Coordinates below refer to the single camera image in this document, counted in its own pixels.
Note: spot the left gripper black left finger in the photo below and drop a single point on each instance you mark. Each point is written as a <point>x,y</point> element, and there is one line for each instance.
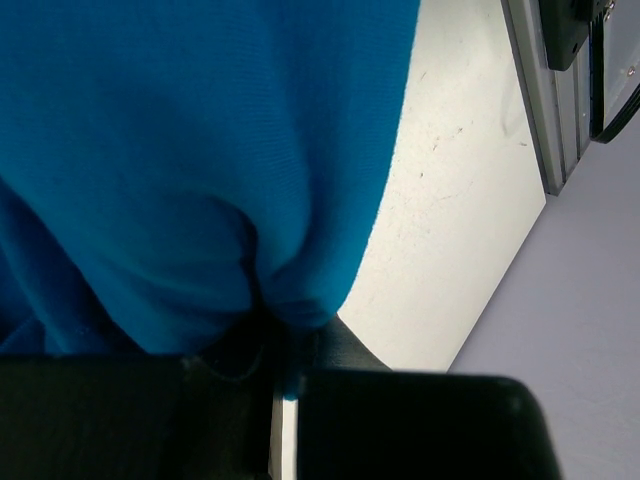
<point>215,415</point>

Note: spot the blue t-shirt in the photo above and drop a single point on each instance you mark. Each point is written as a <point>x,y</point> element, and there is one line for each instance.
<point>169,167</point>

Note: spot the aluminium rail frame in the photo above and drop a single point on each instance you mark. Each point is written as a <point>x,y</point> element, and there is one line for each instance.
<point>592,101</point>

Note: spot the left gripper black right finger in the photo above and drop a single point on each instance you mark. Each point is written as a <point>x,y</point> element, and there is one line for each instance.
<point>357,419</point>

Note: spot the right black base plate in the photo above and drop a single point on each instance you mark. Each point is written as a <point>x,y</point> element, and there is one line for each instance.
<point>565,27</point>

